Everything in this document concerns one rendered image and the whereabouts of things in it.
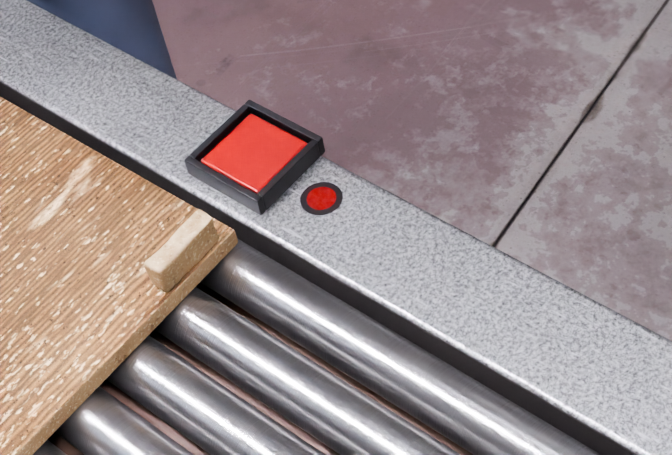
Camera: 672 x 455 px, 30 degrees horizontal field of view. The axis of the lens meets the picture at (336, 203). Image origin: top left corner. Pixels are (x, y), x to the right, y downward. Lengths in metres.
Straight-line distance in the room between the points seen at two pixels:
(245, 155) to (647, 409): 0.35
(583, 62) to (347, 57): 0.43
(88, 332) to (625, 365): 0.36
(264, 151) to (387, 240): 0.12
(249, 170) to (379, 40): 1.47
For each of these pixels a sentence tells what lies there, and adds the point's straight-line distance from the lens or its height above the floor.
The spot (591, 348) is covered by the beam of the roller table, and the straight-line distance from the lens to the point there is 0.84.
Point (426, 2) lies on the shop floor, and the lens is 2.46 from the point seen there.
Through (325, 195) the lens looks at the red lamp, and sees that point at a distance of 0.93.
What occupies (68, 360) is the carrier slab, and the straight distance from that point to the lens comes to 0.87.
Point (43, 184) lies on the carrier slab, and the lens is 0.97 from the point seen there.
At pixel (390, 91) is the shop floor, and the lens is 2.29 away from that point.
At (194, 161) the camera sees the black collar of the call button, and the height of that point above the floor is 0.93.
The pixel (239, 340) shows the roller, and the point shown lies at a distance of 0.86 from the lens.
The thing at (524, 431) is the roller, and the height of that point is 0.92.
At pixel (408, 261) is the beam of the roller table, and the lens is 0.89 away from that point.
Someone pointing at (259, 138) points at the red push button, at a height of 0.93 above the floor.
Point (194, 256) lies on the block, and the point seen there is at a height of 0.95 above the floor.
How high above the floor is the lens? 1.62
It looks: 50 degrees down
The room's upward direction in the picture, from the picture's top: 11 degrees counter-clockwise
